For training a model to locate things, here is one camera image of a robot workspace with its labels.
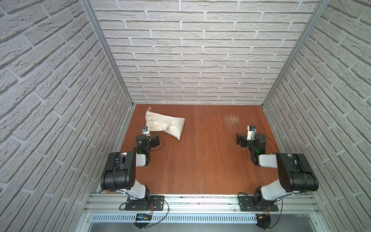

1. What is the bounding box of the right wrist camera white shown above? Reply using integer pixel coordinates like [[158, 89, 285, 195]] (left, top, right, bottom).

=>
[[246, 125, 257, 141]]

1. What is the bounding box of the vent grille strip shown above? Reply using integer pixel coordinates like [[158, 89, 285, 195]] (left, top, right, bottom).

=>
[[91, 213, 257, 224]]

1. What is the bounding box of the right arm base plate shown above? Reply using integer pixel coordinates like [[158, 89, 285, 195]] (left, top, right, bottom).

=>
[[238, 195, 279, 212]]

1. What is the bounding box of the right corner aluminium post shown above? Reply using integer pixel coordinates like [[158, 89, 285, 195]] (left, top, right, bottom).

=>
[[261, 0, 330, 109]]

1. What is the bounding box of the controller board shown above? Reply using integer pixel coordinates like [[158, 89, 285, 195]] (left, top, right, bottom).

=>
[[256, 215, 271, 230], [134, 214, 152, 229]]

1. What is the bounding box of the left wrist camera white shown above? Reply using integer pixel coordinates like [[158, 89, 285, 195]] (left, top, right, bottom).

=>
[[142, 126, 150, 136]]

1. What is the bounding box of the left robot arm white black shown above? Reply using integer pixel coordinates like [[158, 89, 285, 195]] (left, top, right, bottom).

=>
[[100, 134, 160, 201]]

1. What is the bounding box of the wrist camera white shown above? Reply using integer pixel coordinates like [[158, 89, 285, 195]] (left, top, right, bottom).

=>
[[246, 125, 257, 141], [142, 126, 150, 136]]

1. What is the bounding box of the corner aluminium post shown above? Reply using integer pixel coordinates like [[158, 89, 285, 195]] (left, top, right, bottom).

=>
[[80, 0, 134, 108], [261, 0, 330, 109]]

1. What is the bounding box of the left controller board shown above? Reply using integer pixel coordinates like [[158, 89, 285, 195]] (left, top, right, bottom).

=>
[[134, 214, 152, 229]]

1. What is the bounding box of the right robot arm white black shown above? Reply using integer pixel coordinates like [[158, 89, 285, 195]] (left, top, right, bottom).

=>
[[236, 134, 319, 208]]

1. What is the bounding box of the aluminium front rail frame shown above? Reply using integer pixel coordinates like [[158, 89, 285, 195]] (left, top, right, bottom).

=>
[[75, 193, 329, 232]]

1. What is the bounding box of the right controller board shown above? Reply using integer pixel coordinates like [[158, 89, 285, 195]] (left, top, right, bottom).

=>
[[256, 215, 271, 230]]

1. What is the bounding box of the beige cloth soil bag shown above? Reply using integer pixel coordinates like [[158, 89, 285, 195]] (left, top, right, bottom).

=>
[[146, 107, 185, 140]]

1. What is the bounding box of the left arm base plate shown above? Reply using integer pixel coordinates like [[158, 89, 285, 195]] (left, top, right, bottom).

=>
[[122, 195, 165, 211]]

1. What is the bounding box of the left corner aluminium post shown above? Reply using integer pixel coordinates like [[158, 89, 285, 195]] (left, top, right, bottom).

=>
[[80, 0, 134, 108]]

